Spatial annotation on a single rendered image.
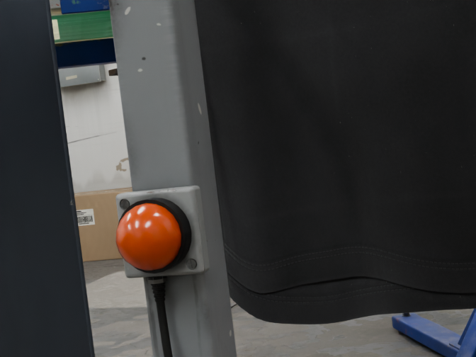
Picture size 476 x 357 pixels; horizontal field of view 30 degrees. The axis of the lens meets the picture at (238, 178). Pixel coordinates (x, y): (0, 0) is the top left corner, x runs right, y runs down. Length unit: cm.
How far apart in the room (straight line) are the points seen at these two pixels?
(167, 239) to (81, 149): 573
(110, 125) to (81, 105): 25
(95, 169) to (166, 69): 565
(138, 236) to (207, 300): 7
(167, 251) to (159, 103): 9
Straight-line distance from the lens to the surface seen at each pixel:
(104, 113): 611
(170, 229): 49
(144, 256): 49
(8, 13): 119
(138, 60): 52
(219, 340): 54
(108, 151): 610
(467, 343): 199
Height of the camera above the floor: 70
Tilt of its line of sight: 3 degrees down
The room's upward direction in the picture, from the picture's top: 7 degrees counter-clockwise
